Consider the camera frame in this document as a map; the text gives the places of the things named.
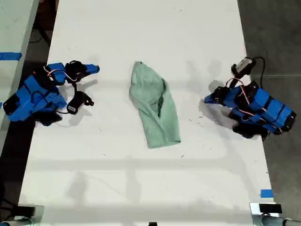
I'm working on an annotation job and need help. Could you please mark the pale green T-shirt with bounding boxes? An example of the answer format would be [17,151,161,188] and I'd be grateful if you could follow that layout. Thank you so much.
[128,61,182,149]

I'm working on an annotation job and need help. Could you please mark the long blue tape strip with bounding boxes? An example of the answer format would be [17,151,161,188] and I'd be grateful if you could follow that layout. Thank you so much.
[0,52,23,62]

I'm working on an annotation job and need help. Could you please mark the pale side table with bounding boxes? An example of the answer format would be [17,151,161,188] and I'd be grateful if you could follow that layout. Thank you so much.
[0,0,40,151]

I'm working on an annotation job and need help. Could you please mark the small blue tape square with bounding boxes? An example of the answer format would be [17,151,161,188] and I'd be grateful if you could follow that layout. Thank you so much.
[260,189,274,199]

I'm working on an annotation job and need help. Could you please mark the small black box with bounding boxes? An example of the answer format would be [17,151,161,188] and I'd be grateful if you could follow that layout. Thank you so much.
[16,206,36,216]
[258,204,283,214]

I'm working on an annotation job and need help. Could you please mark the grey metal pipe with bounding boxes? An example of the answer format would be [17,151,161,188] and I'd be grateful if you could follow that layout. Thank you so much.
[253,215,301,226]
[0,217,34,226]

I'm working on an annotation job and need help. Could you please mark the black camera box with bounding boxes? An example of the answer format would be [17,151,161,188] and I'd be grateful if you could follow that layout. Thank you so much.
[231,57,253,78]
[67,91,95,115]

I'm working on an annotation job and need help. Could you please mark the metal table clamp bracket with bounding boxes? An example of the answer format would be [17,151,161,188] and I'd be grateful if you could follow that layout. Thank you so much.
[249,202,283,216]
[16,204,45,219]

